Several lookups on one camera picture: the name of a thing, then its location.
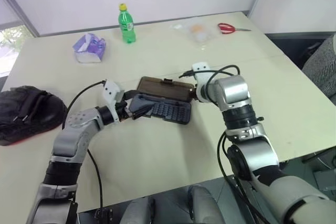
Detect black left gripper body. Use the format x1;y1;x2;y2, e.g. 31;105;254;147
115;99;132;123

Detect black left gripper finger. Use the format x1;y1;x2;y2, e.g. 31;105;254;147
131;104;156;121
122;90;140;102

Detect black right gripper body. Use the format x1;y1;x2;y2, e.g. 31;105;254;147
193;83;202;103

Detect blue-grey item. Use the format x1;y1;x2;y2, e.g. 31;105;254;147
128;97;155;119

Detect dark screwdriver bit case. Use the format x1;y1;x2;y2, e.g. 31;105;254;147
125;76;195;126

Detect clear plastic bag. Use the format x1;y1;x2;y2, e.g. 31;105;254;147
169;19;223;50

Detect purple tissue pack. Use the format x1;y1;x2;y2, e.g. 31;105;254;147
72;33;107;65

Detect green bottle with yellow cap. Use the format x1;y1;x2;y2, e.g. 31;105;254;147
118;3;138;45

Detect black fabric bag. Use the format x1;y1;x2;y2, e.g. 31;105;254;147
0;85;69;147

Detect grey rounded shape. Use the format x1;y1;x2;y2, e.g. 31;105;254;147
187;184;227;224
122;197;159;224

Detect grey fabric chair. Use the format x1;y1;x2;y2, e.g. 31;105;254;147
301;34;336;102

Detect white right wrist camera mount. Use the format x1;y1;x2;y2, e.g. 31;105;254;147
192;62;215;103

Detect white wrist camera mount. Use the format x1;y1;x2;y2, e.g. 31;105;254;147
101;79;126;125
192;62;215;103

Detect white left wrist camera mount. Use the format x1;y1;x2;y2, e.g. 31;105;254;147
101;79;126;125

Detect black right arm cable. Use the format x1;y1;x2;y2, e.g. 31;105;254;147
179;64;266;224

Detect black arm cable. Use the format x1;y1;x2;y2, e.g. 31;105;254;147
179;64;266;224
62;79;112;219

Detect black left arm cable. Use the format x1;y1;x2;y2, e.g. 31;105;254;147
62;79;112;219

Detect red-handled scissors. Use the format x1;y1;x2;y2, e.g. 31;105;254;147
217;23;252;35

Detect grey window frame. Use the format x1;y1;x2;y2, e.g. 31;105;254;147
0;0;40;37

